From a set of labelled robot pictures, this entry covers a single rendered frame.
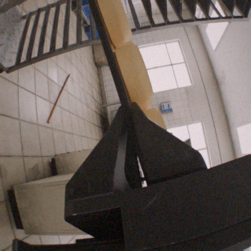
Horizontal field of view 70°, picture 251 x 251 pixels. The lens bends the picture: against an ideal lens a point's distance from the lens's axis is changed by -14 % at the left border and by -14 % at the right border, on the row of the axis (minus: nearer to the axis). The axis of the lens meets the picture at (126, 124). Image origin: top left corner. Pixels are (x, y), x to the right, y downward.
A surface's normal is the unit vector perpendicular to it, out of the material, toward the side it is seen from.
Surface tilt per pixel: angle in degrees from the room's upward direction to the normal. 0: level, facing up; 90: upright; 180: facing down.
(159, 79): 90
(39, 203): 90
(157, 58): 90
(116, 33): 85
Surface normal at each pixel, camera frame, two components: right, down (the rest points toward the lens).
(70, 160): -0.12, -0.11
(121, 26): 0.17, 0.75
